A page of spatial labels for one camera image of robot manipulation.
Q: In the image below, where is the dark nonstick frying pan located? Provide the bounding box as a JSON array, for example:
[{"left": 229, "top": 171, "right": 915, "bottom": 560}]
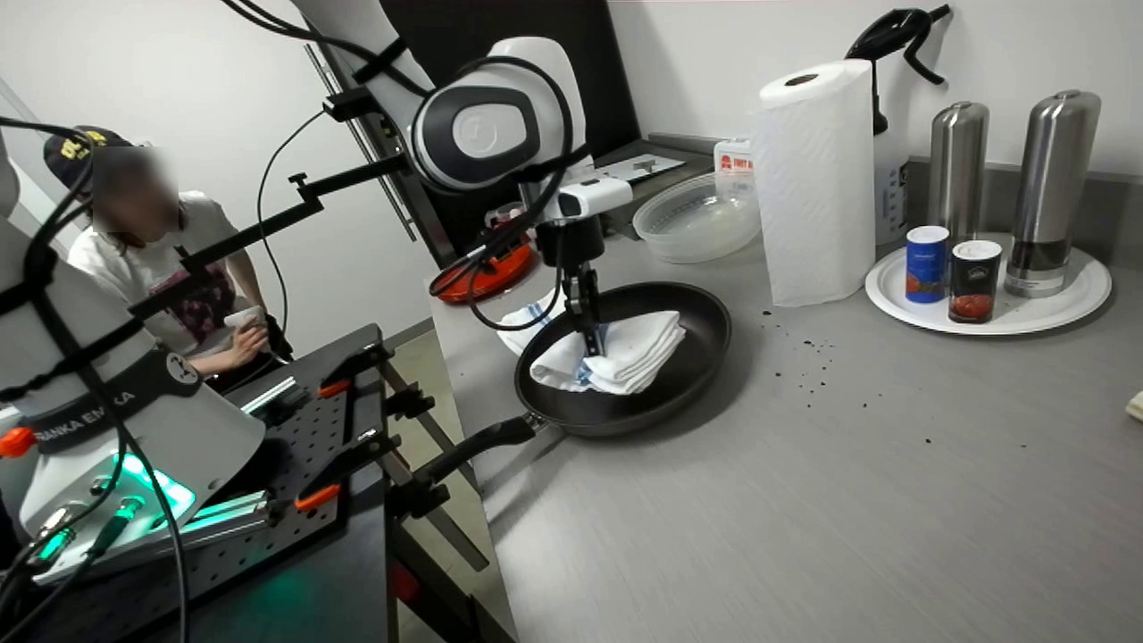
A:
[{"left": 399, "top": 278, "right": 735, "bottom": 495}]

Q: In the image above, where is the green glowing light strip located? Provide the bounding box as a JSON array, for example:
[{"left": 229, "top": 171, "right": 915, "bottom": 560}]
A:
[{"left": 23, "top": 459, "right": 272, "bottom": 577}]

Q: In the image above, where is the white dish cloth blue stripe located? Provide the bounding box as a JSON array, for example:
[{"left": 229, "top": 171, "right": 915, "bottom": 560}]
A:
[{"left": 527, "top": 308, "right": 693, "bottom": 402}]

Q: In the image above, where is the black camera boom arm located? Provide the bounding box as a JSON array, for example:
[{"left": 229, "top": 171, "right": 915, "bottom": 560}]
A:
[{"left": 30, "top": 149, "right": 416, "bottom": 360}]

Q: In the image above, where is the spray bottle black trigger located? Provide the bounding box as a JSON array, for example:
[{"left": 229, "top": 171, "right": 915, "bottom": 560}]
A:
[{"left": 842, "top": 0, "right": 957, "bottom": 135}]

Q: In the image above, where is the spice jar blue lid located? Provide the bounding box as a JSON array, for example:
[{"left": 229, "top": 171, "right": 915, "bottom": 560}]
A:
[{"left": 905, "top": 221, "right": 954, "bottom": 308}]

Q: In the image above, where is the large clear plastic bowl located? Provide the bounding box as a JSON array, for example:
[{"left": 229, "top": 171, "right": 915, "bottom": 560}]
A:
[{"left": 628, "top": 168, "right": 765, "bottom": 267}]

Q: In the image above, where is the wrist mounted stereo camera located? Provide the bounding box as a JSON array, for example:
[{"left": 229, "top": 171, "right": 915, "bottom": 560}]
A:
[{"left": 555, "top": 176, "right": 636, "bottom": 221}]

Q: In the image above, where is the white first aid kit box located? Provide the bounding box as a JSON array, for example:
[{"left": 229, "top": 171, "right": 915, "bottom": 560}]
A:
[{"left": 713, "top": 135, "right": 765, "bottom": 182}]

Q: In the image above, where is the thin black cable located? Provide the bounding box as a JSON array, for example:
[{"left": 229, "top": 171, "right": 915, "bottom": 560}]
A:
[
  {"left": 252, "top": 109, "right": 334, "bottom": 338},
  {"left": 111, "top": 422, "right": 202, "bottom": 643}
]

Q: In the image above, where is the red orange plastic object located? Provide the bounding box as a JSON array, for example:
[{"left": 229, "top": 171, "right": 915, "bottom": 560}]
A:
[{"left": 426, "top": 240, "right": 545, "bottom": 313}]

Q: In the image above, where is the black flat panel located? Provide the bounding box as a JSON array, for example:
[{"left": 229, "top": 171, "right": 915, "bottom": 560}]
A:
[{"left": 386, "top": 0, "right": 653, "bottom": 261}]

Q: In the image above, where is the orange handled clamp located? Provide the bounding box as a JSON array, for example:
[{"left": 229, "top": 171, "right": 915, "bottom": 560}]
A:
[
  {"left": 314, "top": 373, "right": 360, "bottom": 404},
  {"left": 0, "top": 427, "right": 43, "bottom": 461},
  {"left": 291, "top": 479, "right": 349, "bottom": 514}
]

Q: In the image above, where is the round white plate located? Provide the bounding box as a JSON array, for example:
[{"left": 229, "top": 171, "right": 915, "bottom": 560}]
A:
[{"left": 863, "top": 243, "right": 1117, "bottom": 340}]

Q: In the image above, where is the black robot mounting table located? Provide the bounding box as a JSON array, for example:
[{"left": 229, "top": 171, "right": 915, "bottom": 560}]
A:
[{"left": 0, "top": 320, "right": 503, "bottom": 643}]

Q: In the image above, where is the small stainless steel grinder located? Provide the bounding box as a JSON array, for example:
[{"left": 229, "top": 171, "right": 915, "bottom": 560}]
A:
[{"left": 924, "top": 102, "right": 992, "bottom": 243}]

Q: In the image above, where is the white paper towel roll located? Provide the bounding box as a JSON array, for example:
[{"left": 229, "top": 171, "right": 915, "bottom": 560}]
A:
[{"left": 754, "top": 59, "right": 884, "bottom": 313}]

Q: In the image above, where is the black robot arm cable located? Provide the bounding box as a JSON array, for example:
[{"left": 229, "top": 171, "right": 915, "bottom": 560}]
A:
[{"left": 221, "top": 0, "right": 588, "bottom": 338}]

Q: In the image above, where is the large stainless steel grinder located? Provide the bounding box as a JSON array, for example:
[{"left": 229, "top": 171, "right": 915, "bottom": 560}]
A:
[{"left": 1004, "top": 85, "right": 1105, "bottom": 302}]

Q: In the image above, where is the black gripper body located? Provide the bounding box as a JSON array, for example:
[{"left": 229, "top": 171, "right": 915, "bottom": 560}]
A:
[{"left": 533, "top": 215, "right": 616, "bottom": 276}]

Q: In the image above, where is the white wall outlet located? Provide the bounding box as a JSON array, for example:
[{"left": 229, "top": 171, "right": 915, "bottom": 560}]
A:
[{"left": 874, "top": 149, "right": 919, "bottom": 258}]

